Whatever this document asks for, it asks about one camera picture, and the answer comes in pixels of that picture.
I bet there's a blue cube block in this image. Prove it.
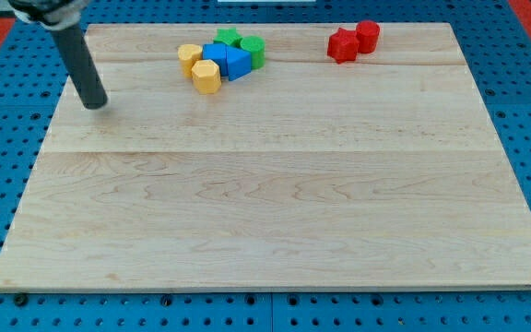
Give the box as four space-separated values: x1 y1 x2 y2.
203 43 228 77

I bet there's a green star block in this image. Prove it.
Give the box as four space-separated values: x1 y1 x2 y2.
213 28 242 47

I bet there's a red star block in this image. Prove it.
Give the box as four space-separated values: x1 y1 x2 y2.
327 28 360 64

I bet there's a red cylinder block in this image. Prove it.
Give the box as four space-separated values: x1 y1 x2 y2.
356 20 381 53

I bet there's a grey white tool mount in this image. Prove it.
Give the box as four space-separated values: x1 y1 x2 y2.
8 0 91 30

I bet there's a green cylinder block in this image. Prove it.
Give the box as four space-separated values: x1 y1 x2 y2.
240 35 266 69

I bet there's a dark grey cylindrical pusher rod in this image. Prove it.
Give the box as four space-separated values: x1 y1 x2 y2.
51 24 108 110

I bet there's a yellow heart block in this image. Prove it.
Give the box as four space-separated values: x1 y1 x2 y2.
177 44 203 77

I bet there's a blue triangle block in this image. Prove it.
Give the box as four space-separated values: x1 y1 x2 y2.
226 46 252 81

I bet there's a yellow hexagon block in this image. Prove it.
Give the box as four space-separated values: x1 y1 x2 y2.
192 60 221 94

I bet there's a light wooden board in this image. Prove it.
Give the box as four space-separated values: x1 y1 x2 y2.
0 23 531 293

